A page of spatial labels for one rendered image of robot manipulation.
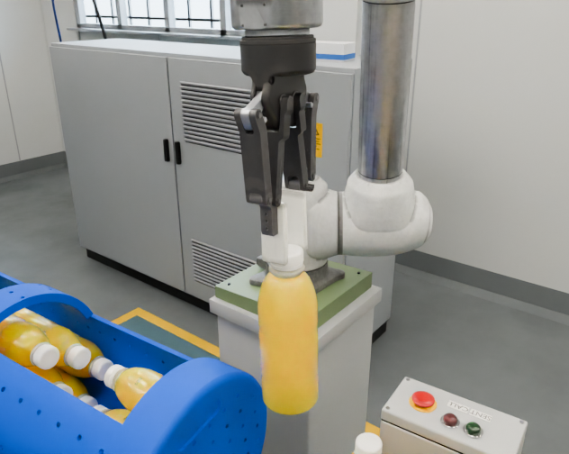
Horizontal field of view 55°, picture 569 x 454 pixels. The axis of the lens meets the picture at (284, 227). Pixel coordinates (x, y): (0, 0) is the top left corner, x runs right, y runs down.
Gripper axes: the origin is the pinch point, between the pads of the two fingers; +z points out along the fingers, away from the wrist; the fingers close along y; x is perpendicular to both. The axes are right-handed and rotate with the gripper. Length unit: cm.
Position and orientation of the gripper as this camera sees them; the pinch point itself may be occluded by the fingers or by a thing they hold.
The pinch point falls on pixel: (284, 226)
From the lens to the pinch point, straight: 60.8
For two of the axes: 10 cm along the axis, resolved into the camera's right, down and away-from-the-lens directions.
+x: 8.7, 1.5, -4.8
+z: 0.3, 9.3, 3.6
